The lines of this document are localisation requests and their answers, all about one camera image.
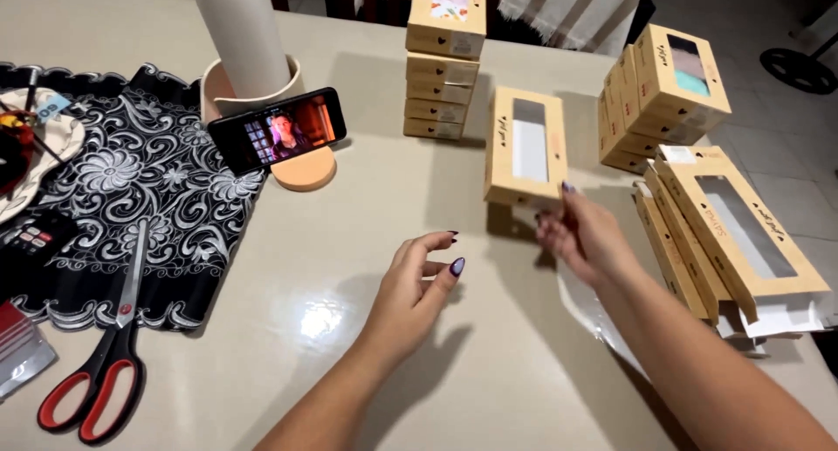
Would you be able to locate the clear plastic sheet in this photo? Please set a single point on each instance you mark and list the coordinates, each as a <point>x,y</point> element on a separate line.
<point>589,310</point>

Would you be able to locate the black remote control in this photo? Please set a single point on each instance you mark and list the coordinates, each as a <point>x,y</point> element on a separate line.
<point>36,238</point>

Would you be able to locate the blue paper tag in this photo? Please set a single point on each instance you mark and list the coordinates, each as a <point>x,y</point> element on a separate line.
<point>52,107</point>

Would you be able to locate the kraft window box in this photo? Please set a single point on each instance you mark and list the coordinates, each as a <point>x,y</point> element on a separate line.
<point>681,248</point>
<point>501,150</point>
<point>661,248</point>
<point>694,208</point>

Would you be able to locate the white paper sheets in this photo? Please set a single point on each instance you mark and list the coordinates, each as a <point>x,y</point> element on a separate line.
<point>785,317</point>

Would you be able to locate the orange round stand base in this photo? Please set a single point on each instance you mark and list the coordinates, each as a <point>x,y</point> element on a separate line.
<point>304,173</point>

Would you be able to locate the person's right hand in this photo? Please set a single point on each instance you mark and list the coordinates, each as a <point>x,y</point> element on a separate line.
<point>589,241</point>

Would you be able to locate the patterned cream dish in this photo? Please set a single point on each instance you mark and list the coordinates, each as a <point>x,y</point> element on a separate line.
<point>59,143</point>

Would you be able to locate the black smartphone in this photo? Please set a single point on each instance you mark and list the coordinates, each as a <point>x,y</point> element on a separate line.
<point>275,133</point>

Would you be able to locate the beige round holder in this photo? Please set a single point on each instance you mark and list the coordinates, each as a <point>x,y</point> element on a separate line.
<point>219,97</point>

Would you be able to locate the flat folded kraft window box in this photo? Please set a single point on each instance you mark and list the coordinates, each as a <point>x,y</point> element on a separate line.
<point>694,208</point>
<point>661,248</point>
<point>681,248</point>

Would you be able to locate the white fringed cloth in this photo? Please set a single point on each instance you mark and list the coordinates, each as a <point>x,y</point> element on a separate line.
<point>576,9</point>

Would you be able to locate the black round fan base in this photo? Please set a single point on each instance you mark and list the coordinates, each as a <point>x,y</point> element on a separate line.
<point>799,71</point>

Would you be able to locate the white paper towel roll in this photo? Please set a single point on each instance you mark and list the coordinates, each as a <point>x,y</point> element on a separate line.
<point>239,32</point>

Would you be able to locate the closed kraft box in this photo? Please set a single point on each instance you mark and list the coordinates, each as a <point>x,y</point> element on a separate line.
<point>615,114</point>
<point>429,110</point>
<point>630,91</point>
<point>425,129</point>
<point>605,140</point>
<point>432,92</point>
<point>432,70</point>

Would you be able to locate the kraft box with floral contents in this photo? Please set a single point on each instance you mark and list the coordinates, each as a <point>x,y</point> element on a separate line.
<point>419,19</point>

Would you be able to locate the kraft box with pastel contents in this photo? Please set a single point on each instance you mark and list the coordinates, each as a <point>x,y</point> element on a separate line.
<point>654,78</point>

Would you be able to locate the black lace patterned placemat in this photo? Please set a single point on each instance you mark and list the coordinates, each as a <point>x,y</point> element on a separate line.
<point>163,195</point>

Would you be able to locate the person's left hand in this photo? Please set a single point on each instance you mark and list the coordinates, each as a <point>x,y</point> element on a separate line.
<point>399,307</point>

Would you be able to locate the red and clear plastic packet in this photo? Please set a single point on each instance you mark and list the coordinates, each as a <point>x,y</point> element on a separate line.
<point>19,353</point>

